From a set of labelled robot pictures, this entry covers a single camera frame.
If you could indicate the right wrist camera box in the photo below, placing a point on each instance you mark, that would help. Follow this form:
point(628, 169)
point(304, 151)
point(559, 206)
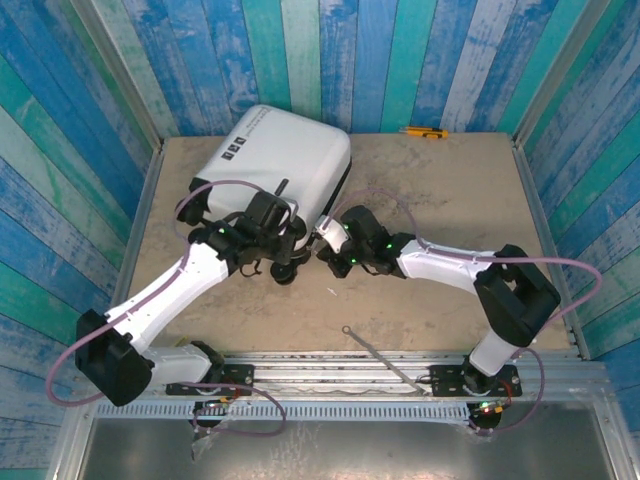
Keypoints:
point(332, 232)

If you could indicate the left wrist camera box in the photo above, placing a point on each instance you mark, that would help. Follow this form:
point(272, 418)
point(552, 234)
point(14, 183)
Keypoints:
point(296, 212)

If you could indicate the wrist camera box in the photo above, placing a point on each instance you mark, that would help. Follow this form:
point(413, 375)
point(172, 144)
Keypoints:
point(296, 212)
point(332, 232)

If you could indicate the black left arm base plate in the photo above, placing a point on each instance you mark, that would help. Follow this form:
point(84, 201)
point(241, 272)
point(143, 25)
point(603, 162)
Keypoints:
point(240, 375)

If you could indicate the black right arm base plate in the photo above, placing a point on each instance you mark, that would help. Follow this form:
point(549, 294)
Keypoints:
point(445, 380)

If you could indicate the aluminium corner post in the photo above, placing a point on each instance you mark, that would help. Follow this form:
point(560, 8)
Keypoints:
point(120, 75)
point(562, 65)

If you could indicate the aluminium mounting rail frame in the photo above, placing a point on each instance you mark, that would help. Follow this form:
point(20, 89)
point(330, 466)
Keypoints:
point(325, 370)

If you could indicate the yellow black utility knife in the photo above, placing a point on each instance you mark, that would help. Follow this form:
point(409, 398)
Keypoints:
point(425, 132)

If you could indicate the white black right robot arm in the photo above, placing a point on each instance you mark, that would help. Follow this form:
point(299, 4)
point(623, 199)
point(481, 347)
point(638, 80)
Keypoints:
point(440, 265)

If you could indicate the clear plastic scrap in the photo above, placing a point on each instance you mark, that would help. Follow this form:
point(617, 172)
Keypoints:
point(200, 445)

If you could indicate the grey metal sheet panel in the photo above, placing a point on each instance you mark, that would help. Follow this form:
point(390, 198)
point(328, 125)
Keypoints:
point(400, 450)

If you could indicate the aluminium table side rail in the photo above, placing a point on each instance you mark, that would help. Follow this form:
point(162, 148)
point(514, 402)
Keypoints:
point(144, 200)
point(545, 225)

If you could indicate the white hard-shell suitcase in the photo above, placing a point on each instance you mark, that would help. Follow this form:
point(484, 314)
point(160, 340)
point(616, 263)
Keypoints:
point(280, 155)

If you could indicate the small circuit board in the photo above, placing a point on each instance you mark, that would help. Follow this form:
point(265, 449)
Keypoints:
point(492, 407)
point(215, 406)

